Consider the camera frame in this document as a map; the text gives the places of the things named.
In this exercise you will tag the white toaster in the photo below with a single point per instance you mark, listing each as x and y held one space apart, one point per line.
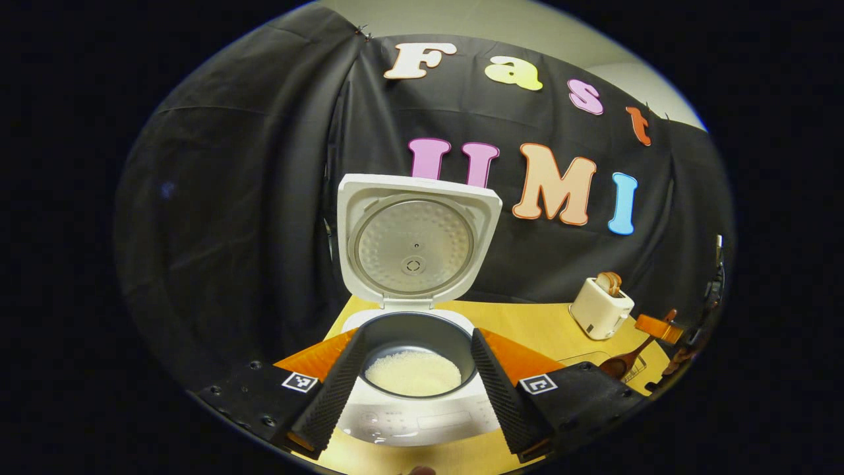
597 310

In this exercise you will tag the toasted bread slice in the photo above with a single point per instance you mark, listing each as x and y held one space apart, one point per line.
603 282
617 282

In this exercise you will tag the white rice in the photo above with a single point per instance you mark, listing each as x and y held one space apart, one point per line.
412 373

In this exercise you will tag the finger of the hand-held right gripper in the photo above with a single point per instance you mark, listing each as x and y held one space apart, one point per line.
659 328

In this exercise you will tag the white rice cooker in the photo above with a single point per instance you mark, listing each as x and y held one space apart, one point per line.
412 244

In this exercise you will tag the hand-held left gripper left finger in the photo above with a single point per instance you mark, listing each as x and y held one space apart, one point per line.
333 396

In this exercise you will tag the black backdrop cloth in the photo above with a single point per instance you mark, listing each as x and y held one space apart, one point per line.
231 198

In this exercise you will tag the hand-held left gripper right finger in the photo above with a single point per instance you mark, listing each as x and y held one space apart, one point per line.
504 396

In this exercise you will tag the clear plastic container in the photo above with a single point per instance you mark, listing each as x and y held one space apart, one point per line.
583 358

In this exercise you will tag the brown wooden spoon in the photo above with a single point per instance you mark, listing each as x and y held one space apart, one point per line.
613 367

